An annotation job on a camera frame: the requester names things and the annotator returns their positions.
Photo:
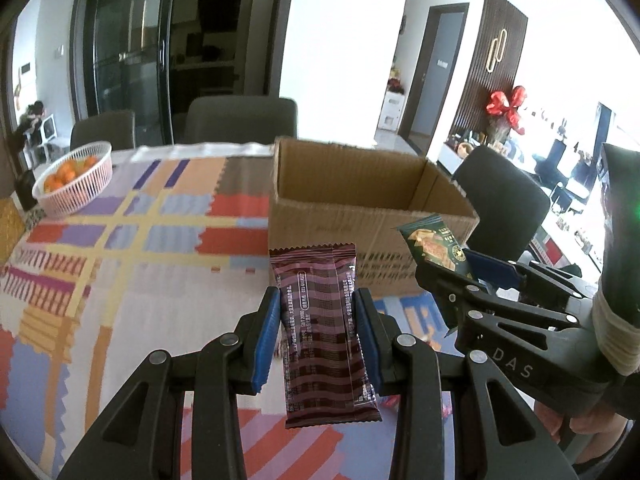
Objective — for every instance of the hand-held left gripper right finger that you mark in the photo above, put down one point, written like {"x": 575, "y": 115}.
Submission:
{"x": 367, "y": 345}

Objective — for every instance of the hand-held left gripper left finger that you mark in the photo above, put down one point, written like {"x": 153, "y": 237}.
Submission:
{"x": 265, "y": 345}

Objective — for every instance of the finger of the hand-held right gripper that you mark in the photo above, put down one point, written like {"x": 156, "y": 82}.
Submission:
{"x": 492, "y": 267}
{"x": 465, "y": 300}

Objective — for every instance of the maroon striped snack packet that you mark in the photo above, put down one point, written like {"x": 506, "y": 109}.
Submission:
{"x": 320, "y": 320}

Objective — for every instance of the dark green snack packet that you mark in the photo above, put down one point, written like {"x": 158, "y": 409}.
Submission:
{"x": 435, "y": 245}

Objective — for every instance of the brown cardboard box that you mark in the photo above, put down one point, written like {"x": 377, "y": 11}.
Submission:
{"x": 325, "y": 220}

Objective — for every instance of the person's right hand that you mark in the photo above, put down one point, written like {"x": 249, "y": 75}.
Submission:
{"x": 597, "y": 432}

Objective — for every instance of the grey dining chair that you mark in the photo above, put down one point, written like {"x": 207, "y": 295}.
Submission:
{"x": 500, "y": 200}
{"x": 102, "y": 130}
{"x": 240, "y": 120}

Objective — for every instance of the colourful printed table mat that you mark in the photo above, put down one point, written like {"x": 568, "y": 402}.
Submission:
{"x": 125, "y": 270}

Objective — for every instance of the white shelf unit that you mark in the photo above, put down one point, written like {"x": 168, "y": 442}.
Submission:
{"x": 390, "y": 112}

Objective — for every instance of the grey interior door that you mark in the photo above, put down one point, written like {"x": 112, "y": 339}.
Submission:
{"x": 435, "y": 70}

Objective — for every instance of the white basket of oranges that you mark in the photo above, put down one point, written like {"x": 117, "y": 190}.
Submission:
{"x": 75, "y": 197}

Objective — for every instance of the pile of oranges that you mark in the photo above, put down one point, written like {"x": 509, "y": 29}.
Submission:
{"x": 65, "y": 175}

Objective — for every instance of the small black container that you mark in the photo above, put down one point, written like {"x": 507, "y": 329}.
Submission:
{"x": 25, "y": 190}

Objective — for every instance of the black glass sliding door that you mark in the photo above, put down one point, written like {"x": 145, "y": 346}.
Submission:
{"x": 130, "y": 50}

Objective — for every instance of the dark slatted wall panel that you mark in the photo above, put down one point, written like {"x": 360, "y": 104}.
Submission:
{"x": 477, "y": 95}

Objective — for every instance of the gold wall ornament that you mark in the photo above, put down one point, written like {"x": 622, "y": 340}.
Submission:
{"x": 497, "y": 50}

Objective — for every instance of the wall intercom panel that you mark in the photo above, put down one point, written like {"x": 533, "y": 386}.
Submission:
{"x": 25, "y": 68}

